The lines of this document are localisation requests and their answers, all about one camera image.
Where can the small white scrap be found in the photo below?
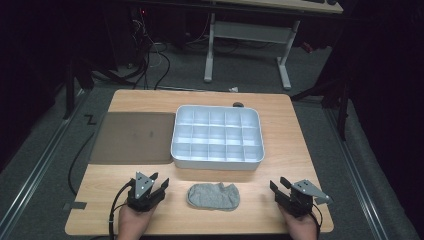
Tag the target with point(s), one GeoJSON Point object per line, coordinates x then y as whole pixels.
{"type": "Point", "coordinates": [234, 89]}

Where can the metal floor rail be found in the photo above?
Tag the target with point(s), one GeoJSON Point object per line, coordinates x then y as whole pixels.
{"type": "Point", "coordinates": [354, 170]}
{"type": "Point", "coordinates": [38, 166]}

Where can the person's left hand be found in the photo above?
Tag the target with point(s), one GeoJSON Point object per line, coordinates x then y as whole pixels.
{"type": "Point", "coordinates": [131, 223]}

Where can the white-legged desk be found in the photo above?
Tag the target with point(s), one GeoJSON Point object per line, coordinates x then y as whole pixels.
{"type": "Point", "coordinates": [253, 31]}

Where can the person's right hand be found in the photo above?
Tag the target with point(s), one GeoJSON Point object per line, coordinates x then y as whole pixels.
{"type": "Point", "coordinates": [301, 228]}

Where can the black stand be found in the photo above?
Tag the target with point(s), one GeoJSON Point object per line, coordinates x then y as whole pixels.
{"type": "Point", "coordinates": [69, 100]}

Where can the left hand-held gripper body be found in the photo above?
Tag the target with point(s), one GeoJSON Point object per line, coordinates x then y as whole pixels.
{"type": "Point", "coordinates": [143, 196]}

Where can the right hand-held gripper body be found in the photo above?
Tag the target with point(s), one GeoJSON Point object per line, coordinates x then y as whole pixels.
{"type": "Point", "coordinates": [300, 200]}

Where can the white compartment box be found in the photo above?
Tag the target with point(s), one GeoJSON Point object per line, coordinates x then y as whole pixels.
{"type": "Point", "coordinates": [216, 136]}

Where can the brown mat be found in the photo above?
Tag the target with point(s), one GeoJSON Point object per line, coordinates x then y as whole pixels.
{"type": "Point", "coordinates": [133, 138]}

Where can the grey sock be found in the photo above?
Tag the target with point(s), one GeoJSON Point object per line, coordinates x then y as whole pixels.
{"type": "Point", "coordinates": [213, 197]}

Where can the small dark round object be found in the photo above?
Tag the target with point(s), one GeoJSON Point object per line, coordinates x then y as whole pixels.
{"type": "Point", "coordinates": [238, 104]}

